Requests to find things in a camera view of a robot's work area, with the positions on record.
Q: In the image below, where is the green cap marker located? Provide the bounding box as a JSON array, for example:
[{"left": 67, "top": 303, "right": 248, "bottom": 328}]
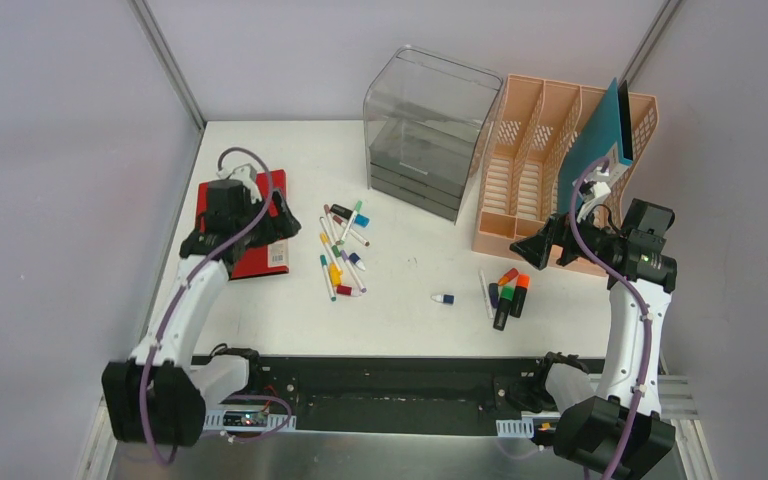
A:
[{"left": 339, "top": 200, "right": 363, "bottom": 244}]

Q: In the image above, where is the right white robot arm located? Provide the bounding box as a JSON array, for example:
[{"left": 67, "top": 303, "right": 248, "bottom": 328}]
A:
[{"left": 505, "top": 199, "right": 677, "bottom": 479}]

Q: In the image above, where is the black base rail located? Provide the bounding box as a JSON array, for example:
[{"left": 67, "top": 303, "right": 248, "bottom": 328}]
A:
[{"left": 138, "top": 355, "right": 611, "bottom": 439}]

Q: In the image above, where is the clear grey drawer box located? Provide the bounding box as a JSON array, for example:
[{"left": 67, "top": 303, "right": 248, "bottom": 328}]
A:
[{"left": 363, "top": 45, "right": 504, "bottom": 222}]

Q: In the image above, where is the purple marker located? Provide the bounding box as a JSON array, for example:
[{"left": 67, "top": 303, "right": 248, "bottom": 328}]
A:
[{"left": 340, "top": 250, "right": 367, "bottom": 294}]

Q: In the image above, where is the orange highlighter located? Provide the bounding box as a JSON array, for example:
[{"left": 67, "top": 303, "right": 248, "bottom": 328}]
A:
[{"left": 509, "top": 273, "right": 530, "bottom": 318}]

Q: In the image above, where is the brown marker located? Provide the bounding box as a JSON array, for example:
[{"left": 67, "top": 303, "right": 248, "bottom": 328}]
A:
[{"left": 332, "top": 215, "right": 371, "bottom": 247}]

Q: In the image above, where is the white pen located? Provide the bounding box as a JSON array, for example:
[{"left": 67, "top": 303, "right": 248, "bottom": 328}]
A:
[{"left": 478, "top": 269, "right": 494, "bottom": 320}]

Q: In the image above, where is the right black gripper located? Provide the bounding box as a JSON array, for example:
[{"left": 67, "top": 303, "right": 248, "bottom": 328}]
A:
[{"left": 509, "top": 200, "right": 625, "bottom": 270}]

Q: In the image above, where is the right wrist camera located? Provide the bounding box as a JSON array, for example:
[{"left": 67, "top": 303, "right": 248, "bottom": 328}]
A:
[{"left": 576, "top": 173, "right": 611, "bottom": 222}]

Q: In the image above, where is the small red-orange marker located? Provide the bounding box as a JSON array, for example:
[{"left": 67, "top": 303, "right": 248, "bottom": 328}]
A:
[{"left": 497, "top": 268, "right": 519, "bottom": 286}]

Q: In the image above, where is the small blue cap bottle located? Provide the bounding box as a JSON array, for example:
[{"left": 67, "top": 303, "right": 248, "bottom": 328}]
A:
[{"left": 431, "top": 294, "right": 455, "bottom": 305}]

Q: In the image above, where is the teal notebook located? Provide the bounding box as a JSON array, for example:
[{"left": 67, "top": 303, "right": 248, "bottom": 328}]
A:
[{"left": 556, "top": 79, "right": 635, "bottom": 214}]

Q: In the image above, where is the teal marker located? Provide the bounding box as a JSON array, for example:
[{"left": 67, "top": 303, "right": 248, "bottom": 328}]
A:
[{"left": 319, "top": 255, "right": 337, "bottom": 302}]

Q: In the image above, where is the red folder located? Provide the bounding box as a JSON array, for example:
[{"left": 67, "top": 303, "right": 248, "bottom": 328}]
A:
[{"left": 196, "top": 169, "right": 289, "bottom": 281}]

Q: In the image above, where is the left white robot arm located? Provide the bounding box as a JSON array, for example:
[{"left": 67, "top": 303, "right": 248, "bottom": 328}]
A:
[{"left": 101, "top": 179, "right": 301, "bottom": 447}]

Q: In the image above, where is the green highlighter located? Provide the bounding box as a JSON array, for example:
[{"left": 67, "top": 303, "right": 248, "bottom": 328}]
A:
[{"left": 493, "top": 285, "right": 515, "bottom": 331}]

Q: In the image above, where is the blue black marker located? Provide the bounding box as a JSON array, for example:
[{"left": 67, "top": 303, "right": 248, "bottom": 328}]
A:
[{"left": 330, "top": 204, "right": 370, "bottom": 228}]

